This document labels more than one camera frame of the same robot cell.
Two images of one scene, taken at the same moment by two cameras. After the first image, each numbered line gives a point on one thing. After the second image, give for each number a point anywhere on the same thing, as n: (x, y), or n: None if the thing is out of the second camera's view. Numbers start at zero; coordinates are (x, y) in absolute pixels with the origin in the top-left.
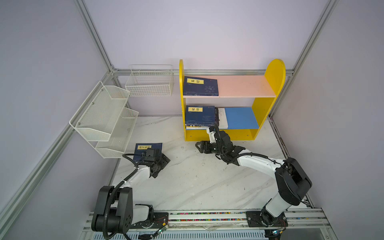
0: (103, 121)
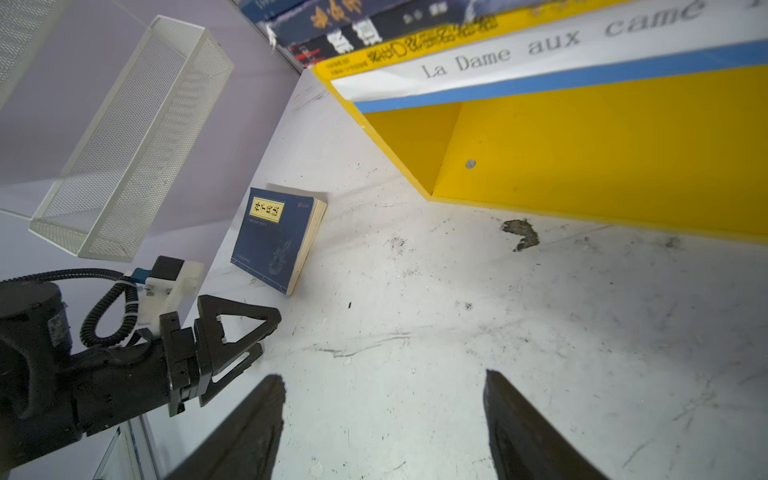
0: (104, 204)
